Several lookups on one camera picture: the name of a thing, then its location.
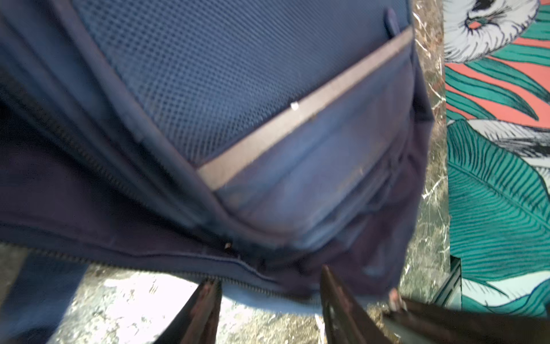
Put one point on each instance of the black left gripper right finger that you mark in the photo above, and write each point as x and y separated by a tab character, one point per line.
345	319

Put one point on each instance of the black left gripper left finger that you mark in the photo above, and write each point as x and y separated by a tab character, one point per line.
198	320

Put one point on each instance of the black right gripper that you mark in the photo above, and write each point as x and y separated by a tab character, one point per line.
421	323

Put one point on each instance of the navy blue school backpack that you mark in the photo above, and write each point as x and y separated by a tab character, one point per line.
249	142

